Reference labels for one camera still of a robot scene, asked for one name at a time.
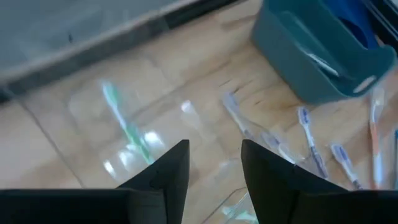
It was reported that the blue cloth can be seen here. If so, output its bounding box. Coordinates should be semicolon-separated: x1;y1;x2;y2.
323;0;382;50

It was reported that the orange toothbrush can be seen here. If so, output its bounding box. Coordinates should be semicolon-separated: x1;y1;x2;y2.
369;86;386;190

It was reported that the teal plastic basket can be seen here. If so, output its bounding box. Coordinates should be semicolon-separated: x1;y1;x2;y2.
251;0;398;105

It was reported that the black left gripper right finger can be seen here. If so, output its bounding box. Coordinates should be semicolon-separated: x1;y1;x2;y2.
241;139;398;224

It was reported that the purple toothbrush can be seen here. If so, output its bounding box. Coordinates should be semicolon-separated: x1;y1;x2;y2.
330;143;364;190
297;106;330;180
222;90;257;141
261;131;296;165

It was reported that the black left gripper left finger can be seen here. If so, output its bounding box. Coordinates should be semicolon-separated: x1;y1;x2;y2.
0;139;190;224

